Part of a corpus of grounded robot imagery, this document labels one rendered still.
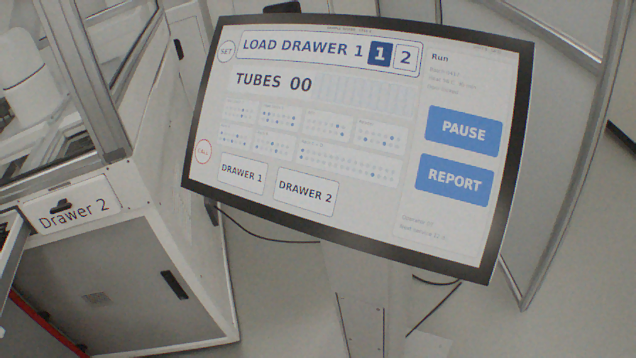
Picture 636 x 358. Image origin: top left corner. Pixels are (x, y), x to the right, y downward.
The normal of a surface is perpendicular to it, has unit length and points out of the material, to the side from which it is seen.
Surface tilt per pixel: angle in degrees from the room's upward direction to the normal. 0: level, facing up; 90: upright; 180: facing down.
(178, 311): 90
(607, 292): 0
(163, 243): 90
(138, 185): 90
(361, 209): 50
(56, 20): 90
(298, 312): 0
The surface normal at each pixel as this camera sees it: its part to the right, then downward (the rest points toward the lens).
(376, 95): -0.47, 0.00
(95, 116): 0.23, 0.61
